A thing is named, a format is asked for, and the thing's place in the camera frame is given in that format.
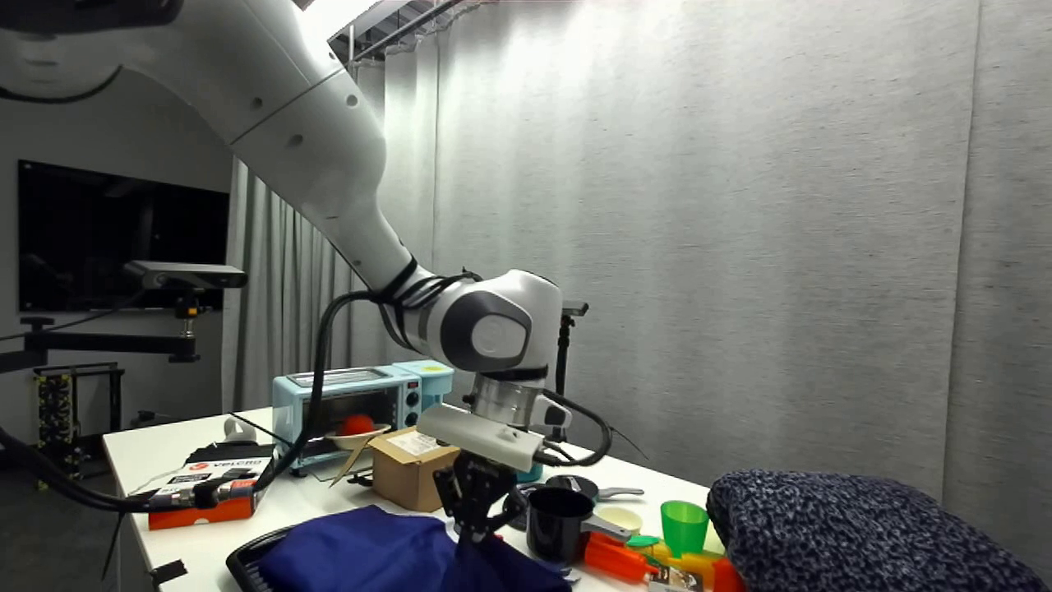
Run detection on camera on boom stand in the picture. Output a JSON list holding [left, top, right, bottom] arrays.
[[0, 259, 247, 372]]

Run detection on blue cloth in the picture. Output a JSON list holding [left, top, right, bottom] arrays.
[[258, 506, 571, 592]]

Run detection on small cardboard box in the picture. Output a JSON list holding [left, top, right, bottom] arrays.
[[371, 429, 457, 509]]

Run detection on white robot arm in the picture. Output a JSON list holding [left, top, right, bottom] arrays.
[[0, 0, 562, 543]]

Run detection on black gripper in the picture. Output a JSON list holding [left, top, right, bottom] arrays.
[[434, 454, 526, 543]]

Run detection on wall monitor screen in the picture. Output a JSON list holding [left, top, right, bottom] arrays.
[[17, 160, 230, 312]]

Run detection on light blue toy microwave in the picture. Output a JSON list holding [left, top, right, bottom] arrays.
[[274, 359, 454, 442]]

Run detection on orange toy items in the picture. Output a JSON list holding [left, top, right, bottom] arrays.
[[581, 532, 746, 592]]

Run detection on green plastic cup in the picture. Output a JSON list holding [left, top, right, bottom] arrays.
[[659, 499, 708, 555]]

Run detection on black mug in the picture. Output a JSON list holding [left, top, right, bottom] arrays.
[[526, 488, 595, 564]]

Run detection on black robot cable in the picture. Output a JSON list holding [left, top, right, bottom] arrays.
[[0, 288, 387, 516]]

